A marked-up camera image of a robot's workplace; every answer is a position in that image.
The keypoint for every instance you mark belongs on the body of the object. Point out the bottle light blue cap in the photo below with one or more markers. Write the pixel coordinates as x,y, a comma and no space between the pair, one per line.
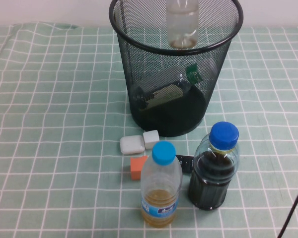
161,178

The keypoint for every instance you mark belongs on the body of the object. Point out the black mesh wastebasket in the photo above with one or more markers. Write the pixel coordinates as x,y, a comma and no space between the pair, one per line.
169,121

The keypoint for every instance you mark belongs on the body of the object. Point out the green checked tablecloth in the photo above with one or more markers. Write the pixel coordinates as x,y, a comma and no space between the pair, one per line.
52,99

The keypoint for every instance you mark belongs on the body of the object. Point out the pale grey cube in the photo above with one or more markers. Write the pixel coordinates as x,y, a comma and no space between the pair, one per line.
151,140

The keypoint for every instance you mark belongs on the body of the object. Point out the bottle beige cap brown label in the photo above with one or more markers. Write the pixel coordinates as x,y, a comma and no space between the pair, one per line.
182,24

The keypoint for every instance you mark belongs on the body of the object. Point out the clear bottle white cap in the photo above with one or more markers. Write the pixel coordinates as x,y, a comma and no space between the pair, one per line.
164,95

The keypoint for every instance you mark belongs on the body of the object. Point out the black remote control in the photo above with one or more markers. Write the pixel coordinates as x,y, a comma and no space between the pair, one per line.
186,163

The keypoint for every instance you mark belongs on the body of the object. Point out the orange cube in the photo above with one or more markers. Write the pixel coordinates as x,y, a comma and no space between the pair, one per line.
136,168

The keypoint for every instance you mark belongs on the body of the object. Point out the dark liquid bottle blue cap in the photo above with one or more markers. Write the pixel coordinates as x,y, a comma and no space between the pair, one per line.
208,183

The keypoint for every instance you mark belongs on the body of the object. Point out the white rounded plastic case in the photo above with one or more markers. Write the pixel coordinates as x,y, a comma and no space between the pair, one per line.
132,145

